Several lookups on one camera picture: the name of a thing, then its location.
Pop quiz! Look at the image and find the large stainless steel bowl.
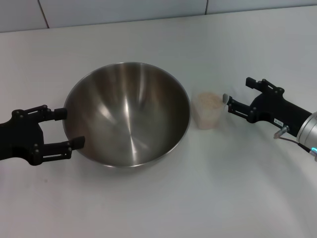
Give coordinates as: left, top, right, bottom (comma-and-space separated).
61, 61, 192, 176

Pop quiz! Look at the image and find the thin right gripper cable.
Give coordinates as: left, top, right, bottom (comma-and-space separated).
273, 125, 317, 162

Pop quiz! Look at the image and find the clear plastic cup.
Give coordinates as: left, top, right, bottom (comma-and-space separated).
193, 92, 223, 130

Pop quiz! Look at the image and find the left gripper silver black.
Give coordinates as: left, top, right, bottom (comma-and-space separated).
0, 104, 86, 167

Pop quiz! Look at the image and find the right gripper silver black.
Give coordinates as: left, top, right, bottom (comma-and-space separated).
222, 77, 317, 152

